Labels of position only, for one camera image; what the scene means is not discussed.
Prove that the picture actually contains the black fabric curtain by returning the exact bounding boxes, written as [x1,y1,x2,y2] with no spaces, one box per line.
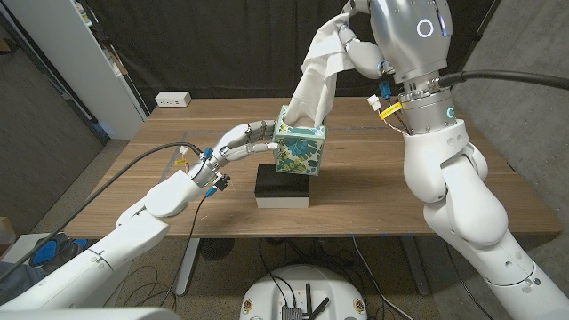
[84,0,501,112]

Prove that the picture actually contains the coloured wrist wires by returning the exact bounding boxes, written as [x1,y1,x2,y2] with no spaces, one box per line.
[366,93,413,136]
[174,145,192,172]

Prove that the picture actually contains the white robot torso base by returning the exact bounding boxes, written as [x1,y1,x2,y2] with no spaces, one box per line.
[239,264,369,320]

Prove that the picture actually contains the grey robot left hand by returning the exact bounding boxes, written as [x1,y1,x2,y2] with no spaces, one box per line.
[190,118,280,188]

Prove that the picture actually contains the cardboard box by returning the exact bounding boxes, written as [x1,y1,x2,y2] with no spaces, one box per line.
[0,216,18,252]

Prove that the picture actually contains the black round fan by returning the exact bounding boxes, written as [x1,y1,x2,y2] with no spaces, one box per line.
[198,238,236,261]

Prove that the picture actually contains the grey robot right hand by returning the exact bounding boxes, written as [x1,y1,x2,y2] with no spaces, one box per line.
[336,0,467,136]

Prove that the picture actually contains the coloured right wrist wires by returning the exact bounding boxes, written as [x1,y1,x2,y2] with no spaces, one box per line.
[366,93,413,136]

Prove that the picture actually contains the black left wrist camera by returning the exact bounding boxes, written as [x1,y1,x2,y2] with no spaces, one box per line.
[212,172,231,192]

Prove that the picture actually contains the dark shoe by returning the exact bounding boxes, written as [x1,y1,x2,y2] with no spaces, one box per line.
[42,233,85,272]

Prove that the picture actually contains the white power strip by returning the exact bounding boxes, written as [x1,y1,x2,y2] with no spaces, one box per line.
[154,91,193,108]

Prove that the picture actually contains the person's leg in jeans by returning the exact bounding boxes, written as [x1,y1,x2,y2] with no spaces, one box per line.
[0,260,45,304]

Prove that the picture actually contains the grey table leg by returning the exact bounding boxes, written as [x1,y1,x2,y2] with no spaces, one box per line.
[399,235,431,297]

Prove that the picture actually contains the coloured left wrist wires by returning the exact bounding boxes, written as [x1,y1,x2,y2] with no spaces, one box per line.
[174,145,192,172]

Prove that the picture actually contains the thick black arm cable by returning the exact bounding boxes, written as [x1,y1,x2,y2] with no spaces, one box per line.
[437,69,569,92]
[0,140,204,282]

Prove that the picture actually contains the white tissue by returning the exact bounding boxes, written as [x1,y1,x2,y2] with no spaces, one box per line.
[284,12,357,129]

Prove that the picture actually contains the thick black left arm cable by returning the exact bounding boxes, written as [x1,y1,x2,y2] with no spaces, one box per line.
[0,140,204,282]

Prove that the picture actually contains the teal floral tissue box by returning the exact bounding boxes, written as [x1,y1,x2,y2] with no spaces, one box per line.
[272,105,327,177]

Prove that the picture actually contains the black radio module with antennas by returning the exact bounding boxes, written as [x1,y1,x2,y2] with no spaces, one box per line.
[280,282,331,320]

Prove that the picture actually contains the white cabinet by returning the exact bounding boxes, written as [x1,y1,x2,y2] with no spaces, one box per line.
[2,0,148,140]

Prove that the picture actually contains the white robot chest edge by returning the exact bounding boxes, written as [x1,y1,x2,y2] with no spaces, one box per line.
[0,307,181,320]

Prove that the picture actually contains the white table leg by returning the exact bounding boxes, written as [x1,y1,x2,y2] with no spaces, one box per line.
[175,237,201,297]

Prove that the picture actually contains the black box with white base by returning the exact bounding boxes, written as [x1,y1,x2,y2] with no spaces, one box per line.
[254,164,310,210]

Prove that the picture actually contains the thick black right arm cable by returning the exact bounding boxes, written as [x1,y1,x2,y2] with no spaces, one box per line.
[437,69,569,92]

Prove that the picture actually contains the white floor cable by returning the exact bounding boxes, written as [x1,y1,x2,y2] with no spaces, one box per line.
[352,236,414,320]

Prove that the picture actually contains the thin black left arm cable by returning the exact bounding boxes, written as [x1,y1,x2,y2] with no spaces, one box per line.
[155,194,210,308]

